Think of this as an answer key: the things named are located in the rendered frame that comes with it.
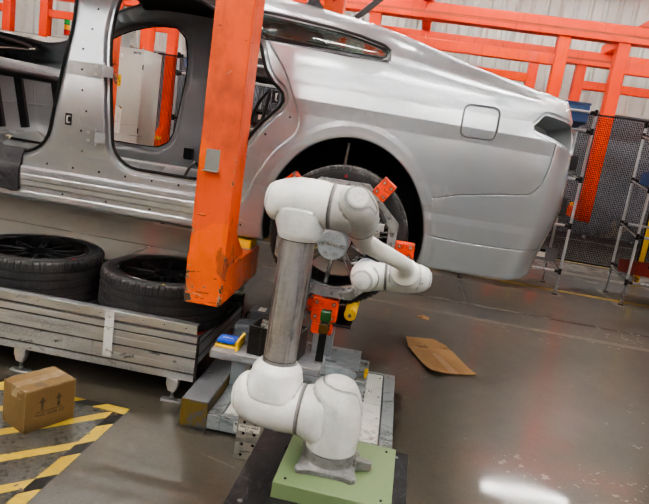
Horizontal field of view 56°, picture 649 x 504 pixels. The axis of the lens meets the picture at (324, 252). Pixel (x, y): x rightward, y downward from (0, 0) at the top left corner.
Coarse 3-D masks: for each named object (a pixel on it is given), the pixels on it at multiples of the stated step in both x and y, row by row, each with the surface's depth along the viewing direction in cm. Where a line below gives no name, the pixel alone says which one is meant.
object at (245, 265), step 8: (240, 248) 292; (256, 248) 318; (240, 256) 292; (248, 256) 302; (256, 256) 322; (240, 264) 288; (248, 264) 306; (256, 264) 325; (240, 272) 291; (248, 272) 309; (232, 280) 278; (240, 280) 294; (232, 288) 280
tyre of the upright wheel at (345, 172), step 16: (304, 176) 283; (320, 176) 281; (336, 176) 280; (352, 176) 279; (368, 176) 279; (400, 208) 280; (272, 224) 288; (400, 224) 281; (272, 240) 290; (400, 240) 282
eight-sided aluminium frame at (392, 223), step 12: (324, 180) 273; (336, 180) 272; (372, 192) 271; (384, 204) 277; (384, 216) 273; (396, 228) 273; (276, 240) 281; (276, 252) 281; (312, 288) 282; (324, 288) 282; (336, 288) 286
